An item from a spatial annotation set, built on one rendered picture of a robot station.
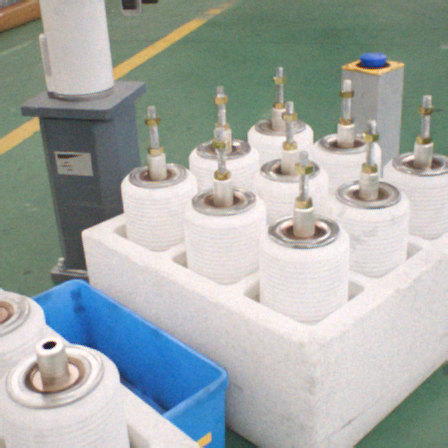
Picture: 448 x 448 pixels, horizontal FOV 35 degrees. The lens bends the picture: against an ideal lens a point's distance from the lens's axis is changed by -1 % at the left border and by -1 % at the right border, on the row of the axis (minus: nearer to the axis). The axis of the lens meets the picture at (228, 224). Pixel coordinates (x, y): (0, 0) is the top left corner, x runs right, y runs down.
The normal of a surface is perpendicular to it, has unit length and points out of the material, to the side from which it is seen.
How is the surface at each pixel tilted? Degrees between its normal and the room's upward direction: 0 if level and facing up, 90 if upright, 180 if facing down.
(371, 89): 90
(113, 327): 88
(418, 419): 0
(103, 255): 90
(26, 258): 0
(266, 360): 90
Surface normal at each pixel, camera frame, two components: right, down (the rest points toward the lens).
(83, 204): -0.28, 0.44
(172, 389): -0.72, 0.31
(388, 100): 0.71, 0.29
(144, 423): -0.05, -0.89
